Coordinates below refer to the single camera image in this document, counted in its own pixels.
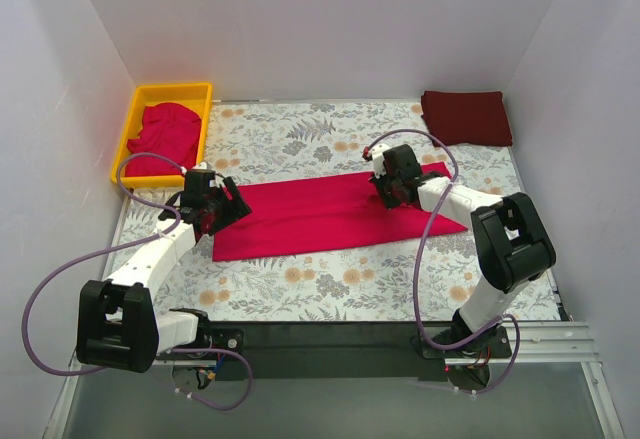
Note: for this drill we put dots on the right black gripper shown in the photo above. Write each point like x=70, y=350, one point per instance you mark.
x=388, y=193

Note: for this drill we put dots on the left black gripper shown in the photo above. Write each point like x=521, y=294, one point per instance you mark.
x=228, y=207

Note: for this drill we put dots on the bright red t-shirt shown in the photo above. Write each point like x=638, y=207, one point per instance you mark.
x=315, y=215

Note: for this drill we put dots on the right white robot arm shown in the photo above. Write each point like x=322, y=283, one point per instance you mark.
x=512, y=246

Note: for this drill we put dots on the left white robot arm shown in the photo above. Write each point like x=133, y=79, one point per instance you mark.
x=118, y=326

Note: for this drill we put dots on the floral patterned table mat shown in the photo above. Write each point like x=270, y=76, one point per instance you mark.
x=258, y=143

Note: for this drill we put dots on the red t-shirt in bin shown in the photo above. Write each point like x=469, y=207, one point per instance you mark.
x=170, y=130

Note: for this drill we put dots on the folded dark red t-shirt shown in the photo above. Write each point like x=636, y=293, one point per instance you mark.
x=476, y=118

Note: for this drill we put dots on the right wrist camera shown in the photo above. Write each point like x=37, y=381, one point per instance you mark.
x=375, y=153

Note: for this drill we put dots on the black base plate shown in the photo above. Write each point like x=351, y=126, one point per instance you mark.
x=318, y=350

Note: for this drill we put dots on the aluminium rail frame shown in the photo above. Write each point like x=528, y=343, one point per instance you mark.
x=554, y=385

